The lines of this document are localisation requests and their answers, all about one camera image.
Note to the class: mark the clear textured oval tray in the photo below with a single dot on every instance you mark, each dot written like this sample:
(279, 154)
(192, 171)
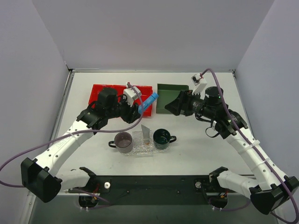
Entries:
(150, 152)

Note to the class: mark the red compartment bin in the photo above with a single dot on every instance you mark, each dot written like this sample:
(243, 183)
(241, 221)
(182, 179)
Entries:
(146, 91)

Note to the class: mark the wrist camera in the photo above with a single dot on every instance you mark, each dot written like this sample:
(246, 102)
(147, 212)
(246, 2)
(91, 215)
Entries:
(199, 83)
(132, 93)

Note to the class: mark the clear textured holder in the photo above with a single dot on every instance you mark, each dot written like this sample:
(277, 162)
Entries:
(139, 144)

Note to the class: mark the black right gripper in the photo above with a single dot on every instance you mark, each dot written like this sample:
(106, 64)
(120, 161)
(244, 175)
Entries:
(183, 102)

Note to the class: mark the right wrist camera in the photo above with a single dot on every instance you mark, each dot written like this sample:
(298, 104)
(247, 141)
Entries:
(199, 83)

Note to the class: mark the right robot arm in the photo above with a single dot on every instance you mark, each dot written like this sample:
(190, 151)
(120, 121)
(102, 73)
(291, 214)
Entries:
(271, 187)

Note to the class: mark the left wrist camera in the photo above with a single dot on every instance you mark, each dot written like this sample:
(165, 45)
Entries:
(132, 93)

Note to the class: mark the mauve mug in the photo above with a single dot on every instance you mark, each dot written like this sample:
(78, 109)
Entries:
(123, 142)

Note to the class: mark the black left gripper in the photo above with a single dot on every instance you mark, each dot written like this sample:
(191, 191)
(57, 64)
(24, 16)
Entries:
(128, 111)

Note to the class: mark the blue toothpaste tube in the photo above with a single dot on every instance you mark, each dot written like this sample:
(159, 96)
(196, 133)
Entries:
(148, 102)

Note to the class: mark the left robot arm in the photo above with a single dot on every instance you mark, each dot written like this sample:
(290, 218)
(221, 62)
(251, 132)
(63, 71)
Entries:
(39, 175)

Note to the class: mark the green plastic bin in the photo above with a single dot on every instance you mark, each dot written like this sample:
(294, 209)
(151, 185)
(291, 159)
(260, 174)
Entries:
(167, 93)

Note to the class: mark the dark green mug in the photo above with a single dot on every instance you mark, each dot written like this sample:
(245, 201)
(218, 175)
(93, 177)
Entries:
(162, 139)

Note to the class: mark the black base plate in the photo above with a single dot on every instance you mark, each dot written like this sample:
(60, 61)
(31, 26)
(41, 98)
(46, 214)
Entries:
(156, 190)

